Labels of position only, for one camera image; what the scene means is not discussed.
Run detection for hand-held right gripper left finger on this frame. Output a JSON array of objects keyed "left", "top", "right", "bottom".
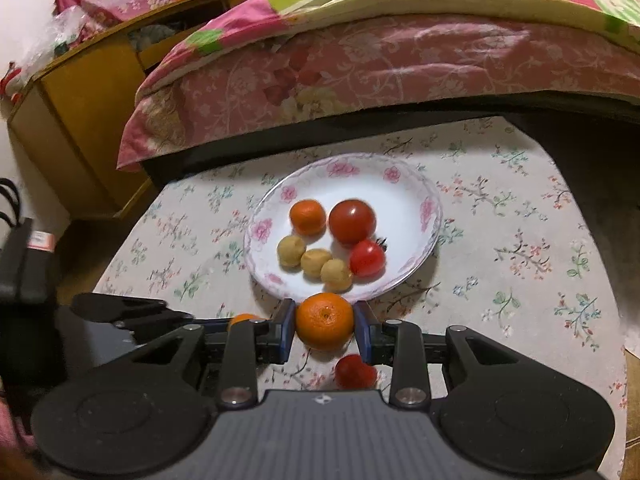
[{"left": 107, "top": 300, "right": 297, "bottom": 408}]

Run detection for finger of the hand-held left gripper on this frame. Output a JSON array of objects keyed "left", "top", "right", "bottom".
[
  {"left": 114, "top": 310, "right": 233, "bottom": 335},
  {"left": 71, "top": 292, "right": 167, "bottom": 322}
]

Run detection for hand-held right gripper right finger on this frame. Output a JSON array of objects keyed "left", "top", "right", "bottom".
[{"left": 353, "top": 301, "right": 549, "bottom": 408}]

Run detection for small orange mandarin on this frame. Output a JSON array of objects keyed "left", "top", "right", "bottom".
[
  {"left": 289, "top": 199, "right": 327, "bottom": 237},
  {"left": 295, "top": 292, "right": 356, "bottom": 352},
  {"left": 227, "top": 313, "right": 263, "bottom": 333}
]

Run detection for red cherry tomato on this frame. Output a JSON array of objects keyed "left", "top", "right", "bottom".
[
  {"left": 349, "top": 237, "right": 390, "bottom": 279},
  {"left": 334, "top": 353, "right": 378, "bottom": 390}
]

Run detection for tan longan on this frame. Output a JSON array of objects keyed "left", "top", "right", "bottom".
[
  {"left": 277, "top": 236, "right": 307, "bottom": 269},
  {"left": 320, "top": 258, "right": 353, "bottom": 293},
  {"left": 300, "top": 248, "right": 328, "bottom": 279}
]

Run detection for large orange-red tomato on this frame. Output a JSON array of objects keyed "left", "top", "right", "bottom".
[{"left": 328, "top": 199, "right": 377, "bottom": 247}]

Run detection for white floral rim plate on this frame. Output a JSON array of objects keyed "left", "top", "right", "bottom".
[{"left": 243, "top": 152, "right": 444, "bottom": 306}]

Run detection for yellow wooden cabinet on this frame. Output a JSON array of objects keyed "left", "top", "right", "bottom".
[{"left": 7, "top": 0, "right": 261, "bottom": 221}]

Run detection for floral print tablecloth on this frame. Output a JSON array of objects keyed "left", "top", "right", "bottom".
[{"left": 92, "top": 116, "right": 628, "bottom": 480}]

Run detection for clear plastic bag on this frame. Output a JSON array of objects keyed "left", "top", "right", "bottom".
[{"left": 37, "top": 5, "right": 96, "bottom": 58}]

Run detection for pink floral blanket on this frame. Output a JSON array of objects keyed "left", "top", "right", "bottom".
[{"left": 116, "top": 0, "right": 640, "bottom": 171}]

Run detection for grey cloth bundle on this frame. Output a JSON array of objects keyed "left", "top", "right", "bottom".
[{"left": 127, "top": 22, "right": 176, "bottom": 51}]

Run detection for black strap loops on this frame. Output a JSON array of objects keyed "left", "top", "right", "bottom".
[{"left": 0, "top": 178, "right": 22, "bottom": 226}]

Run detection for dark bed frame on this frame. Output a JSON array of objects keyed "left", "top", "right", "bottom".
[{"left": 142, "top": 87, "right": 640, "bottom": 191}]

